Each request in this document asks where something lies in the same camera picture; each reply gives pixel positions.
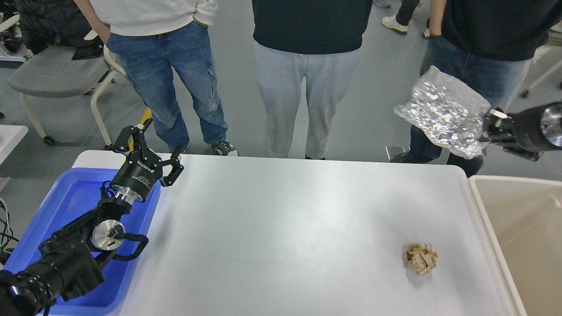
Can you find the silver foil bag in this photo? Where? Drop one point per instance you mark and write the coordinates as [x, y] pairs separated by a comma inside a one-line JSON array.
[[448, 112]]

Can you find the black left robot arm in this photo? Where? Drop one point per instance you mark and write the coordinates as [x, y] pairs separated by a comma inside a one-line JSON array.
[[72, 260]]

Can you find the person in white sweatshirt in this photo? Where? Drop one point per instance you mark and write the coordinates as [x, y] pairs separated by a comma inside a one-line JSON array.
[[154, 39]]

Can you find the white side table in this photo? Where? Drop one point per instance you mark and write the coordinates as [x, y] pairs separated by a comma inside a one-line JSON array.
[[10, 136]]

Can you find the small metal floor plate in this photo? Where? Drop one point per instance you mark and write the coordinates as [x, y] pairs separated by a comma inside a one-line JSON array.
[[393, 151]]

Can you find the beige plastic bin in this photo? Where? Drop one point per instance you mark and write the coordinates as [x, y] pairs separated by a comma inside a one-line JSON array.
[[522, 218]]

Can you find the person in dark jeans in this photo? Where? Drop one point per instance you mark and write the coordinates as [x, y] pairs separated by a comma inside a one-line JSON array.
[[488, 45]]

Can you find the black jacket on chair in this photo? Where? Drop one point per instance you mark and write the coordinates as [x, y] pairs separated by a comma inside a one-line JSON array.
[[43, 22]]

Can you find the person in grey sweatpants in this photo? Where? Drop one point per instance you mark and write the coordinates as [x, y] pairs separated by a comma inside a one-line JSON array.
[[316, 42]]

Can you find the grey chair with white frame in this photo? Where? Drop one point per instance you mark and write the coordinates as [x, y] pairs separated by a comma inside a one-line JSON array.
[[54, 74]]

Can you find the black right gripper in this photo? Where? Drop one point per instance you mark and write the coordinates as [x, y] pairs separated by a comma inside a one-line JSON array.
[[527, 140]]

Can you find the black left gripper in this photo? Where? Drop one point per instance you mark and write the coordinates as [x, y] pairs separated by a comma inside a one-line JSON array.
[[141, 170]]

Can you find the distant person's legs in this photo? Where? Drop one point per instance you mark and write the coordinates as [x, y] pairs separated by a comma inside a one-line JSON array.
[[399, 22]]

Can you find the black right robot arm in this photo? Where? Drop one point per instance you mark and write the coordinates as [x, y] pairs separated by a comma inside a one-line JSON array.
[[551, 126]]

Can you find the crumpled brown paper ball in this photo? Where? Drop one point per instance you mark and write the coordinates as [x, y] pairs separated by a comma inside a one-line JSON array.
[[421, 258]]

